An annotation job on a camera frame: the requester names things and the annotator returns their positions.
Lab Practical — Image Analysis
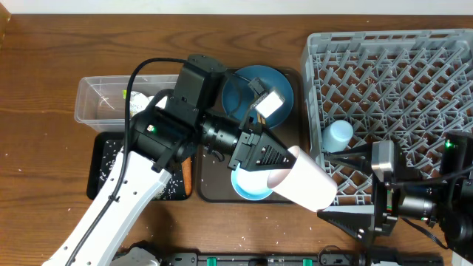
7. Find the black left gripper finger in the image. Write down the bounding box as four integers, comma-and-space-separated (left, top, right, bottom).
245, 77, 287, 126
251, 136, 296, 171

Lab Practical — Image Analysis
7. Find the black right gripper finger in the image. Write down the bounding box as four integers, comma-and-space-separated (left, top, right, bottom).
324, 143, 373, 174
317, 211, 375, 245

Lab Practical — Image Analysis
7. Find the light blue cup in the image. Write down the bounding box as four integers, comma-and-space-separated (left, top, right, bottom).
322, 120, 354, 153

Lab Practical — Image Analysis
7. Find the light blue bowl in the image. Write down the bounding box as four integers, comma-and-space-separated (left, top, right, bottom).
231, 166, 273, 201

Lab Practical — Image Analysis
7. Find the pink cup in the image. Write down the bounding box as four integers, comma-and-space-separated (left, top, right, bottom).
267, 146, 337, 212

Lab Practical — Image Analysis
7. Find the orange carrot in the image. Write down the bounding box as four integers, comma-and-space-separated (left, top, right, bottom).
181, 157, 192, 197

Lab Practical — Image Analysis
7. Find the pile of rice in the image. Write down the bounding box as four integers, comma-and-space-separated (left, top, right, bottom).
86, 138, 188, 200

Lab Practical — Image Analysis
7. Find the white paper wrapper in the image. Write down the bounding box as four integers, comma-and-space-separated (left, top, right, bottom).
148, 96, 168, 109

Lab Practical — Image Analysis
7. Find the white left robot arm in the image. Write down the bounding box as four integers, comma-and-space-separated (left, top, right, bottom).
45, 78, 296, 265

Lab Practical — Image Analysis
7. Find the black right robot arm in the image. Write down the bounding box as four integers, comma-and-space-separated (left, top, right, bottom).
318, 131, 472, 262

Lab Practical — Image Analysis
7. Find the grey dishwasher rack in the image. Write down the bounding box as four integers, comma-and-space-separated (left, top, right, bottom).
302, 29, 472, 214

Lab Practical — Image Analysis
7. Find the wooden chopstick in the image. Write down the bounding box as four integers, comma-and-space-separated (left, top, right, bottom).
257, 114, 267, 127

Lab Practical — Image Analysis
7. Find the dark blue plate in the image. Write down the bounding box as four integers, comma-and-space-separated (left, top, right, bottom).
222, 65, 294, 128

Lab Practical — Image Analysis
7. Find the brown serving tray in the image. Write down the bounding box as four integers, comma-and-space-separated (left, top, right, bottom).
194, 67, 310, 204

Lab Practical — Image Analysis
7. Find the black tray bin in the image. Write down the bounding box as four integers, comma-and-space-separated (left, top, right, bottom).
86, 132, 192, 200

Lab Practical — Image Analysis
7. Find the clear plastic bin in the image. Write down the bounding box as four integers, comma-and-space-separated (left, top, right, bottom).
75, 74, 178, 132

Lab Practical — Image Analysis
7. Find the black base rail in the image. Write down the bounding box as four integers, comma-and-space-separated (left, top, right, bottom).
160, 251, 444, 266

